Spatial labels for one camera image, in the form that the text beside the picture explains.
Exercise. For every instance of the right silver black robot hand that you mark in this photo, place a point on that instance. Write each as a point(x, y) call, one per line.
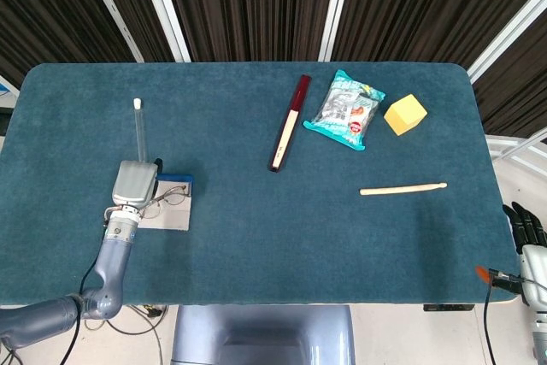
point(534, 269)

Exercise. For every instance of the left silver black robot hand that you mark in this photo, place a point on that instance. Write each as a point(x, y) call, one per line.
point(132, 183)

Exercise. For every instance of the thin metal frame glasses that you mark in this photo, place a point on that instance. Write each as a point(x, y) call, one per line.
point(173, 191)

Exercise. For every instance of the blue printed glasses case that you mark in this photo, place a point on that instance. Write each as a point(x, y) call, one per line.
point(175, 215)

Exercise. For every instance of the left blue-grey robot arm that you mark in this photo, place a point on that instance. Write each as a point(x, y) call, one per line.
point(112, 262)

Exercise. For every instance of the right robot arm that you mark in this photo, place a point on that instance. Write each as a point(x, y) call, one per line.
point(539, 331)

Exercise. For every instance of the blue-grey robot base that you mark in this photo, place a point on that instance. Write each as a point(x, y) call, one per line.
point(260, 335)

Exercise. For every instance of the dark red long narrow case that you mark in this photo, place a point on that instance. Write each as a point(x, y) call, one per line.
point(286, 134)

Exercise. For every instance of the orange tipped black connector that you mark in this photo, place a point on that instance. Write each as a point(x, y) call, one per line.
point(504, 283)

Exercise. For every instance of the glass test tube white cap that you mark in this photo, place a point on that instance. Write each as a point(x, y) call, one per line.
point(139, 134)

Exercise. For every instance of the black table control panel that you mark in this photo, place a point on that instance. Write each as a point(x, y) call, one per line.
point(448, 307)

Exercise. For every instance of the black yellow floor plug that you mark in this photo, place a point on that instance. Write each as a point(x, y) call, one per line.
point(150, 310)

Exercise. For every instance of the teal table cloth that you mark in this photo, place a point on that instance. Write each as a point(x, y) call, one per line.
point(256, 232)

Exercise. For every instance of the light wooden stick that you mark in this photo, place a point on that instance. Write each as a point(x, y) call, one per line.
point(401, 189)

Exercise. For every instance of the white blue panel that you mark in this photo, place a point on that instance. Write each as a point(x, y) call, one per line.
point(6, 87)

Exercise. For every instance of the yellow foam cube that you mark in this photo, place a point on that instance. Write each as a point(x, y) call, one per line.
point(404, 117)

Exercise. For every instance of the teal snack packet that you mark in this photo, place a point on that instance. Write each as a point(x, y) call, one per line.
point(346, 113)

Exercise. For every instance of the white aluminium frame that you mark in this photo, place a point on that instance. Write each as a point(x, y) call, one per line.
point(502, 141)

